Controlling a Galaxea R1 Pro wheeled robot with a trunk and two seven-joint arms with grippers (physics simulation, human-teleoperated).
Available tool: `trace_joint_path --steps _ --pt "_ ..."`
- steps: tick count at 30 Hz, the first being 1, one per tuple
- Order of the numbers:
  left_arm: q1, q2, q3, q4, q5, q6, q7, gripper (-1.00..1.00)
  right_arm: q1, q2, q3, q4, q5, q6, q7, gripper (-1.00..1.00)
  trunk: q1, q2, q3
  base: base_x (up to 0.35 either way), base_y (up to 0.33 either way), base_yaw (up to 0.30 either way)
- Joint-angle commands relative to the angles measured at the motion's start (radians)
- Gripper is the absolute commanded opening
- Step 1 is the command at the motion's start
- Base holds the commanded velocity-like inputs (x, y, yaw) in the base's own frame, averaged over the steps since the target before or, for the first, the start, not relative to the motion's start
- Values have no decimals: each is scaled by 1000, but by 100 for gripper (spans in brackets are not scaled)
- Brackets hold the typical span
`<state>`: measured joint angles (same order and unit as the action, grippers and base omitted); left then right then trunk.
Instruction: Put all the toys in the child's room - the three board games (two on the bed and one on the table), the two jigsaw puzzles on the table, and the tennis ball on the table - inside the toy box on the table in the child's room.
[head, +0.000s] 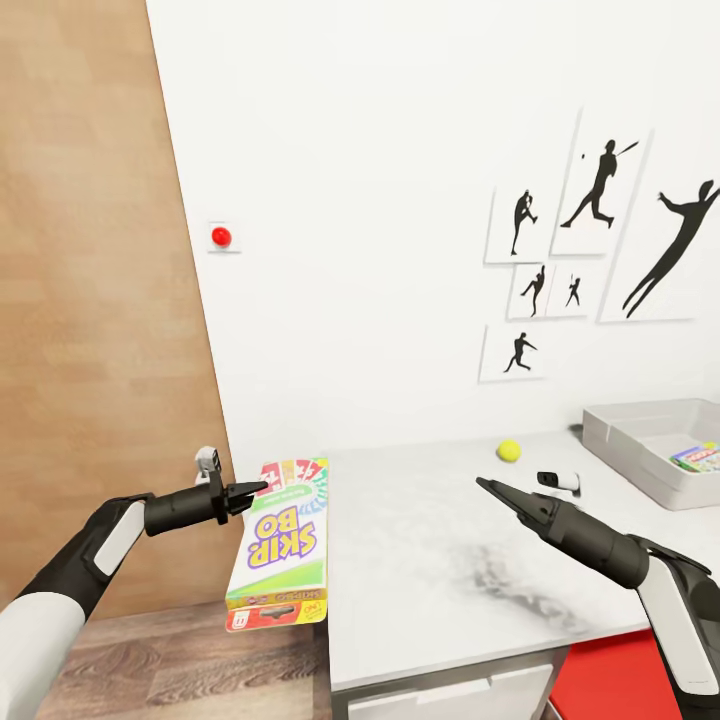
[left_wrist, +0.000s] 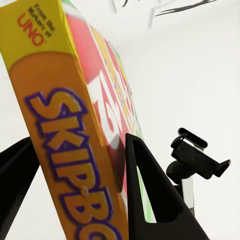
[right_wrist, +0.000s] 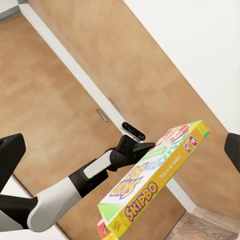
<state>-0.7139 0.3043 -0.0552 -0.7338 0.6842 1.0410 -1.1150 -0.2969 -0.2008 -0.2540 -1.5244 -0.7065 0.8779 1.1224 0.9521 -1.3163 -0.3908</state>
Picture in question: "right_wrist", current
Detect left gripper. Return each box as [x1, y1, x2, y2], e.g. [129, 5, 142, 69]
[115, 134, 156, 167]

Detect board game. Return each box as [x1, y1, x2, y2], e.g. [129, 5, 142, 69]
[97, 120, 212, 240]

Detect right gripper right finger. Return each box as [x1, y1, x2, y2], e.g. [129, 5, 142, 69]
[224, 132, 240, 173]

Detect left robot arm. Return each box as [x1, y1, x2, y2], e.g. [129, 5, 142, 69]
[0, 120, 156, 233]

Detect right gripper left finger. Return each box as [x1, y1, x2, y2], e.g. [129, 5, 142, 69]
[0, 133, 26, 193]

